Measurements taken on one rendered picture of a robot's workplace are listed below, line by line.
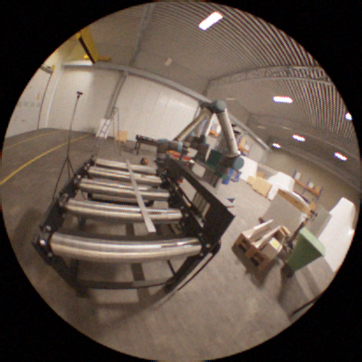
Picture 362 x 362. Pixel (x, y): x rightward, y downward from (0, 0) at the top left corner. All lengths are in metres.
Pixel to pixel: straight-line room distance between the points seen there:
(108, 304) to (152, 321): 0.43
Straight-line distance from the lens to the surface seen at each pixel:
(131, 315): 1.41
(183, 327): 1.49
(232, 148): 1.25
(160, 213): 0.84
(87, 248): 0.60
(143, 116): 11.01
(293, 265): 2.95
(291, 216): 3.73
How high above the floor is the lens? 1.41
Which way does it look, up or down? 19 degrees down
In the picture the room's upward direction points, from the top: 20 degrees clockwise
